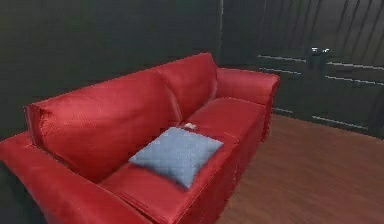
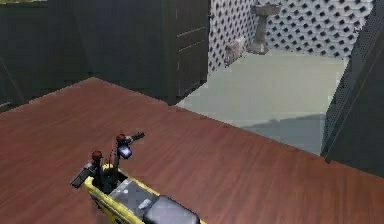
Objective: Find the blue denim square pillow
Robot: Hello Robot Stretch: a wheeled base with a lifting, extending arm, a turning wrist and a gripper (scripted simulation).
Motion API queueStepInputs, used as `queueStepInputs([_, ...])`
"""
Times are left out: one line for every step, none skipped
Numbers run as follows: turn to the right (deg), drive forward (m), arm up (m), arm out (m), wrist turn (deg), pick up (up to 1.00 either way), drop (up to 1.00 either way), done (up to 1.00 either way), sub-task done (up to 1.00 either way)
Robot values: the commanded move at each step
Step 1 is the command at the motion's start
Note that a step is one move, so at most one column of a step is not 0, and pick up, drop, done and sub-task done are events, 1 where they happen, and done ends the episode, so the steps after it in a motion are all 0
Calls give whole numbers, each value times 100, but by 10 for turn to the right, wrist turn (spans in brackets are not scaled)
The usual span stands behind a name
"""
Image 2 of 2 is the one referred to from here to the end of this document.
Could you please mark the yellow motorbike with grey seat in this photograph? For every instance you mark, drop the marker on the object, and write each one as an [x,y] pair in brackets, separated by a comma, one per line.
[125,196]

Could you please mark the tall dark cupboard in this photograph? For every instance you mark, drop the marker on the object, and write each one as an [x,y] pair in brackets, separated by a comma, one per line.
[186,50]

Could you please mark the grey fuzzy lump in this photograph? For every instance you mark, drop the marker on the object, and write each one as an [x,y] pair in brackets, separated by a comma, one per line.
[234,50]

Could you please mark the dark room door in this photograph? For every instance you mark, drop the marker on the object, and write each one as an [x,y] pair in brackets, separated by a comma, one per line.
[360,110]

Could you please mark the grey pedestal sink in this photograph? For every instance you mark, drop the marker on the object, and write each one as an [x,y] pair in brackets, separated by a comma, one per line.
[260,30]

